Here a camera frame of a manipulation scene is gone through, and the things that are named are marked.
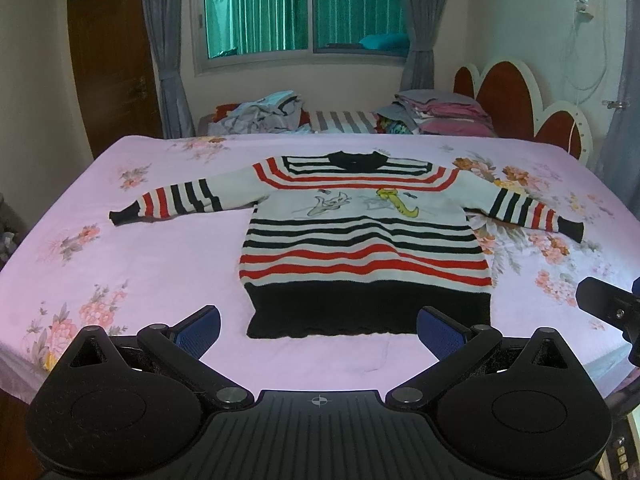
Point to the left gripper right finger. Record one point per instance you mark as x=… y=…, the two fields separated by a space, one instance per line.
x=460 y=351

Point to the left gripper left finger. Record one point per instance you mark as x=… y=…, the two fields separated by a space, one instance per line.
x=177 y=350

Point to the striped knit sweater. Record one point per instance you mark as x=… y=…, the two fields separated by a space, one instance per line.
x=355 y=244

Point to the stack of folded pink clothes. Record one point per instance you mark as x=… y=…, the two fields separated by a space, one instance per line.
x=435 y=112

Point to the crumpled grey clothes pile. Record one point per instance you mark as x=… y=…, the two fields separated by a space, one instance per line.
x=280 y=112

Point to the red white headboard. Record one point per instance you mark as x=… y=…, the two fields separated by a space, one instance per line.
x=509 y=93

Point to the grey white striped pillow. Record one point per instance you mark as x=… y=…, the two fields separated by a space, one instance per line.
x=347 y=121

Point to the brown wooden door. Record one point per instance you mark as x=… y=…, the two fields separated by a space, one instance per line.
x=113 y=71

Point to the window with green blinds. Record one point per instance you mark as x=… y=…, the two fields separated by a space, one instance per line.
x=238 y=32

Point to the left grey curtain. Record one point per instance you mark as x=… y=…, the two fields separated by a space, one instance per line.
x=163 y=24

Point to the grey curtain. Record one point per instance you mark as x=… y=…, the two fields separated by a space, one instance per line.
x=163 y=24
x=423 y=18

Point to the right grey curtain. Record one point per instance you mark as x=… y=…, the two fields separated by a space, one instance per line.
x=423 y=18

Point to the white wall device with cable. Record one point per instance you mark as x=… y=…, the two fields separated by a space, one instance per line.
x=585 y=55

